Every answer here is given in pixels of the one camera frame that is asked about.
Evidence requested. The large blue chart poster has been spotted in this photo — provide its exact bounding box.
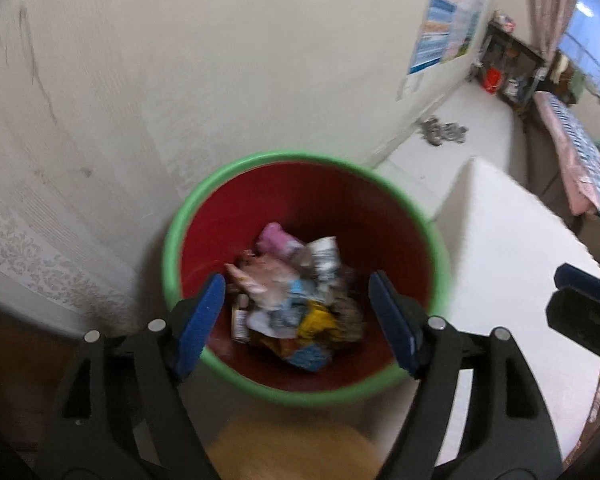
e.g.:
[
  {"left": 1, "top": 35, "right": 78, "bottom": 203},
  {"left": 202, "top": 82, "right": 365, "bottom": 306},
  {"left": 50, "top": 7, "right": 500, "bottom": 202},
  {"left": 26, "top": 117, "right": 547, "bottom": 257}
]
[{"left": 407, "top": 0, "right": 462, "bottom": 77}]

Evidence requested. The pink snack bag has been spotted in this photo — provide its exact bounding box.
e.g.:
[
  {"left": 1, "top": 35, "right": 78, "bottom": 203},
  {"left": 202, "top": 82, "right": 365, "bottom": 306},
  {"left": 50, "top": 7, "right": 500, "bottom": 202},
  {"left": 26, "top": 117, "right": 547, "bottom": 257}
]
[{"left": 256, "top": 221, "right": 342, "bottom": 285}]

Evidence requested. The grey shoe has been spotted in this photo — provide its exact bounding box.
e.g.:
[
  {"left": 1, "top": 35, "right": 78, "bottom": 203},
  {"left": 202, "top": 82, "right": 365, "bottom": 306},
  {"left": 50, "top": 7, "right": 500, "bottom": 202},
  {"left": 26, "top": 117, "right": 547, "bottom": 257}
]
[
  {"left": 419, "top": 117, "right": 444, "bottom": 147},
  {"left": 440, "top": 122, "right": 469, "bottom": 144}
]

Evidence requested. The heap of hanging clothes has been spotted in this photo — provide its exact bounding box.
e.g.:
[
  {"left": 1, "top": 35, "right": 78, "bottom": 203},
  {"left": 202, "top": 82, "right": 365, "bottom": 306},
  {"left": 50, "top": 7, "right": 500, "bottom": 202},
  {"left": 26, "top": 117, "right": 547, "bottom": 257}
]
[{"left": 549, "top": 52, "right": 587, "bottom": 104}]

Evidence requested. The bed with patterned blanket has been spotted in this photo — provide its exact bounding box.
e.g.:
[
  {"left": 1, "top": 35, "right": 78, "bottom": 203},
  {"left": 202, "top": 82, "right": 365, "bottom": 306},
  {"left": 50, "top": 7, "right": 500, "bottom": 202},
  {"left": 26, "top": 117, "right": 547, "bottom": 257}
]
[{"left": 546, "top": 94, "right": 600, "bottom": 262}]

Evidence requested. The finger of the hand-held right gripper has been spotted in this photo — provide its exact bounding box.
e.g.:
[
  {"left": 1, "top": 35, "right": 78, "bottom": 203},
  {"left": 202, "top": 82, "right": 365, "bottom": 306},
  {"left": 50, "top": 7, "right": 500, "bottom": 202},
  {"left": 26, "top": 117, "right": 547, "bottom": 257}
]
[
  {"left": 553, "top": 262, "right": 600, "bottom": 302},
  {"left": 545, "top": 286, "right": 600, "bottom": 362}
]

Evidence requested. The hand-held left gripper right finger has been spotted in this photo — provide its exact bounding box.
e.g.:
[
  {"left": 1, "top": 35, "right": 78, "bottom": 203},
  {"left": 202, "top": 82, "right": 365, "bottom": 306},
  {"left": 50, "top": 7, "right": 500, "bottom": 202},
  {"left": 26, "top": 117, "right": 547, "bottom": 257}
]
[{"left": 368, "top": 269, "right": 564, "bottom": 480}]

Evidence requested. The red bin with green rim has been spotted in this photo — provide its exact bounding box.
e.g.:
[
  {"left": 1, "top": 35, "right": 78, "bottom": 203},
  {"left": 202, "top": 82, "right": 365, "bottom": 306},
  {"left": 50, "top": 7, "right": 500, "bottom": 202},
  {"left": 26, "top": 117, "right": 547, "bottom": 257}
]
[{"left": 161, "top": 150, "right": 454, "bottom": 407}]

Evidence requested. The pink bed sheet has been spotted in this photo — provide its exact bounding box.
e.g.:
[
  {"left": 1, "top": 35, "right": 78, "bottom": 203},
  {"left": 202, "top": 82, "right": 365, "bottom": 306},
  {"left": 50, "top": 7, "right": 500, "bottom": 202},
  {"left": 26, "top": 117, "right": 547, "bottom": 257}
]
[{"left": 534, "top": 92, "right": 600, "bottom": 217}]

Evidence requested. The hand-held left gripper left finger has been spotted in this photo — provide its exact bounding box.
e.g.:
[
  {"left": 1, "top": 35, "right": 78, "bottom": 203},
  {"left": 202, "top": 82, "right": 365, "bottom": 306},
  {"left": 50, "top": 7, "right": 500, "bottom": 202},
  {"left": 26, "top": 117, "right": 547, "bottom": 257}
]
[{"left": 37, "top": 272, "right": 227, "bottom": 480}]

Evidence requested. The white chart poster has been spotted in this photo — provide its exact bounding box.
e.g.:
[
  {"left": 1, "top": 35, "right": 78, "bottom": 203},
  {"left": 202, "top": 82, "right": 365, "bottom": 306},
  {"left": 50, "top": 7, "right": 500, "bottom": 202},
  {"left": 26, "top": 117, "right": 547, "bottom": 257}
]
[{"left": 447, "top": 0, "right": 482, "bottom": 62}]

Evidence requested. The white wall socket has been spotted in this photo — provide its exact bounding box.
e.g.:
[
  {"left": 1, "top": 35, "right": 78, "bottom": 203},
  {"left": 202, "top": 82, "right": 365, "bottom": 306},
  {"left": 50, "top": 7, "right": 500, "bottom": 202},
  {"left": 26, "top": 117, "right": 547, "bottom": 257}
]
[{"left": 397, "top": 75, "right": 422, "bottom": 102}]

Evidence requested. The window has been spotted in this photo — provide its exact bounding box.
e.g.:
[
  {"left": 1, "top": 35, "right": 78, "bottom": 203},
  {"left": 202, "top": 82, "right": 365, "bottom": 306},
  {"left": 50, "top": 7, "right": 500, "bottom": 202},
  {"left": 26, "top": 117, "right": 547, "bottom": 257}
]
[{"left": 561, "top": 0, "right": 600, "bottom": 107}]

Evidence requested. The patterned pink curtain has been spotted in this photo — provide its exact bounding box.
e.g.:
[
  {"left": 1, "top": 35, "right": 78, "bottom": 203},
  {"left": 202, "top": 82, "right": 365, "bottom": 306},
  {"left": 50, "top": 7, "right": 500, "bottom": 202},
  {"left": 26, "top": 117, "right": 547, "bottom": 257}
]
[{"left": 524, "top": 0, "right": 584, "bottom": 62}]

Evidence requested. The red bucket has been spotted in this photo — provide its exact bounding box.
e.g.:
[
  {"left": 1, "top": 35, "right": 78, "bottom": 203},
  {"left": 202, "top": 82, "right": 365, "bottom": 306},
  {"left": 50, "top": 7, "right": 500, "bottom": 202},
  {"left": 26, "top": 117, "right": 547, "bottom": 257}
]
[{"left": 482, "top": 67, "right": 504, "bottom": 94}]

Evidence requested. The light blue wrapper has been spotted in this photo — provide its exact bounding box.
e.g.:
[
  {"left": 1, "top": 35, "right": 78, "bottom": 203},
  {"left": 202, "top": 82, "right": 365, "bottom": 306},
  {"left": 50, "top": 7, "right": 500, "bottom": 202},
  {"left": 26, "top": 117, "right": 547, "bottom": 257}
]
[{"left": 286, "top": 342, "right": 334, "bottom": 372}]

